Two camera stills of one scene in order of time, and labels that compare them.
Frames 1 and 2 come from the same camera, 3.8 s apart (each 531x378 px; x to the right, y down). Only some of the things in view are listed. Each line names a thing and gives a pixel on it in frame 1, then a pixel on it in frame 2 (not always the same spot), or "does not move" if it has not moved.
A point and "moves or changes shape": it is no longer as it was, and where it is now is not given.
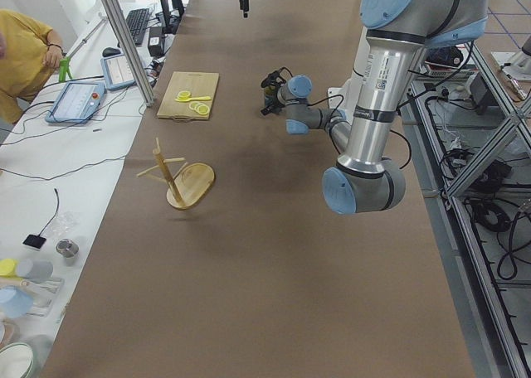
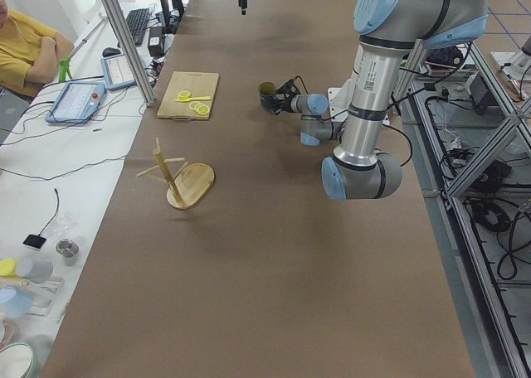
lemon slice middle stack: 202,109 does not move
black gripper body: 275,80 to 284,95
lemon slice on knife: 183,95 does not move
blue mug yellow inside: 270,95 moves or changes shape
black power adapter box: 155,41 does not move
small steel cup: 67,247 does not move
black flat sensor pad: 36,241 does not move
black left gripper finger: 270,79 to 282,90
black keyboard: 136,21 does not move
